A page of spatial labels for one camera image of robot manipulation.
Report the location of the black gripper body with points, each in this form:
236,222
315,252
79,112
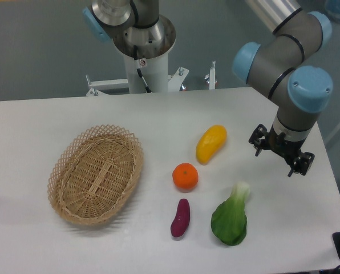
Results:
284,148

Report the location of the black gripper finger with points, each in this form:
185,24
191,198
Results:
300,163
260,139

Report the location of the orange fruit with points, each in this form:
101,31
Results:
185,176

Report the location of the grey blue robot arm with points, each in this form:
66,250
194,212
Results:
276,71

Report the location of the yellow mango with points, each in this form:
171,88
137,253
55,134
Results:
210,143

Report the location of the green bok choy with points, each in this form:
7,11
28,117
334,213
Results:
229,220

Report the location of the purple sweet potato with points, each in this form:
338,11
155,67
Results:
182,218

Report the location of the blue object in corner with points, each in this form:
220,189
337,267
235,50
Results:
339,8

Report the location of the woven wicker basket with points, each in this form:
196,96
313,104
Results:
95,175

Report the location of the white metal base frame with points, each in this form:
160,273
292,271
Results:
175,82

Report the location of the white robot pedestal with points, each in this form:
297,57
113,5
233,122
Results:
145,53

